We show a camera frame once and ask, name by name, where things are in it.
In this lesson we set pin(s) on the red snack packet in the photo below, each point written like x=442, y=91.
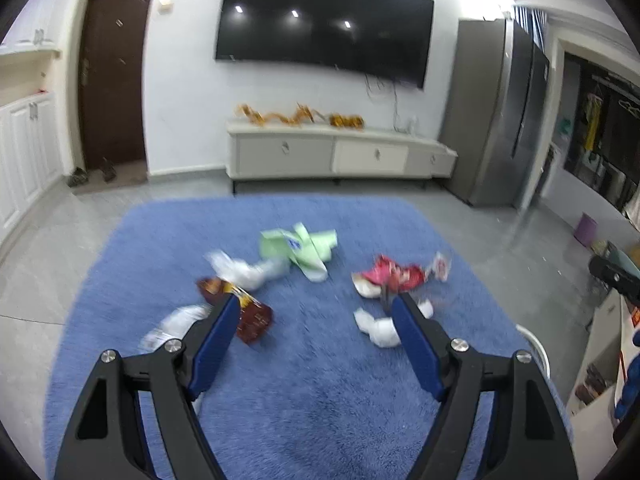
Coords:
x=392, y=275

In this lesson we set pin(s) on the green paper wrapper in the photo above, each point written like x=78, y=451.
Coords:
x=295, y=250

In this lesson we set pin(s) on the golden dragon figurine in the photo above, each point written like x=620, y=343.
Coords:
x=280, y=116

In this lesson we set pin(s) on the white wall cupboard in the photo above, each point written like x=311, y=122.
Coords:
x=27, y=20

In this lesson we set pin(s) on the dark shoe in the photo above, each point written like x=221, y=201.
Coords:
x=108, y=170
x=77, y=177

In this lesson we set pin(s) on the white tissue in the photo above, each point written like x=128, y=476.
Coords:
x=382, y=330

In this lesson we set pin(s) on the grey steel refrigerator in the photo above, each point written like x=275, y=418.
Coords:
x=492, y=115

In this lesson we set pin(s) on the brown door mat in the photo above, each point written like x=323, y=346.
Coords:
x=125, y=177

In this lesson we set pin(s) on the white floor cupboard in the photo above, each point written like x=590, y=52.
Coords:
x=25, y=155

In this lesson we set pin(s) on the white and grey television cabinet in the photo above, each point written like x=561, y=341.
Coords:
x=320, y=152

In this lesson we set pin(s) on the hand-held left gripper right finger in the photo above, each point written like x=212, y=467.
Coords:
x=417, y=351

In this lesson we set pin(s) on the golden tiger figurine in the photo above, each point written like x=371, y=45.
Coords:
x=346, y=121

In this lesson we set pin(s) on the purple waste bin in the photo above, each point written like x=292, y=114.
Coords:
x=585, y=230

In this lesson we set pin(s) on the dark brown door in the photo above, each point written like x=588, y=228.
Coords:
x=115, y=75

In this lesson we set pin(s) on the white wall switch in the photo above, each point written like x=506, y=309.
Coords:
x=165, y=7

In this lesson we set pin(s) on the brown snack packet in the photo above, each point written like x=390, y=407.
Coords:
x=252, y=317

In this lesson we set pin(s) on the clear plastic bag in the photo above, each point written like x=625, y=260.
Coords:
x=245, y=270

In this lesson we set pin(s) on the small white red wrapper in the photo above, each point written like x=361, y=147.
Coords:
x=440, y=266

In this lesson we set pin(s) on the blue shaggy rug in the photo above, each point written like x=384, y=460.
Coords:
x=310, y=410

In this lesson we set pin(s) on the white router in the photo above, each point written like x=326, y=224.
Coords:
x=412, y=122

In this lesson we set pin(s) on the large black wall television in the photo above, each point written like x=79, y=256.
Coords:
x=325, y=15

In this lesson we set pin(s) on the white plastic wrapper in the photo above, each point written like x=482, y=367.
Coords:
x=170, y=327

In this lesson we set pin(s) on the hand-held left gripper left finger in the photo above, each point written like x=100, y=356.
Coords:
x=217, y=340

